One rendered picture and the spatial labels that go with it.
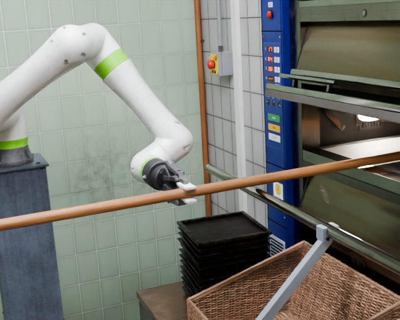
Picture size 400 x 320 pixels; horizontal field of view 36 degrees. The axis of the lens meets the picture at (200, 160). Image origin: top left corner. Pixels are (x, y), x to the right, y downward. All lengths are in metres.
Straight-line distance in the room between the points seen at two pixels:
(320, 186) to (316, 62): 0.44
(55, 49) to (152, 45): 1.08
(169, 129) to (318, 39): 0.58
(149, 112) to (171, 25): 1.00
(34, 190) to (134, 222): 0.92
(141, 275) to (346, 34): 1.68
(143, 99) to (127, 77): 0.09
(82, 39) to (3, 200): 0.66
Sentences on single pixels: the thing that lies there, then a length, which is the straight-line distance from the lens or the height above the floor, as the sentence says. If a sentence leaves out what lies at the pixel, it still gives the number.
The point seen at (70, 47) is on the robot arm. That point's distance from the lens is 1.89.
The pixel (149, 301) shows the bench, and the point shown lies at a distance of 2.52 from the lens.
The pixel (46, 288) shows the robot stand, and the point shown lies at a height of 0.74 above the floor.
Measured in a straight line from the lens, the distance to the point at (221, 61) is 2.68.
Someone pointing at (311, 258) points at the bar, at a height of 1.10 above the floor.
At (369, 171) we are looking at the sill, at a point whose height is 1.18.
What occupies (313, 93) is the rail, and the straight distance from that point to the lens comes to 1.89.
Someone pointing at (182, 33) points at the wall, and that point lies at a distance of 2.98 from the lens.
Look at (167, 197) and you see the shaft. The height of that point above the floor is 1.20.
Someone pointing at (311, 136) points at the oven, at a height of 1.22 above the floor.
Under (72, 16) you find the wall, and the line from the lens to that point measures 2.84.
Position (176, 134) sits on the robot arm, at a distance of 2.01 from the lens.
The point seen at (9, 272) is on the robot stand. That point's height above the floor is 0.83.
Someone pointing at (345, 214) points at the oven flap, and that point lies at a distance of 2.09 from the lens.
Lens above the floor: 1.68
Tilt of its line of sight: 13 degrees down
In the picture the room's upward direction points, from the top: 3 degrees counter-clockwise
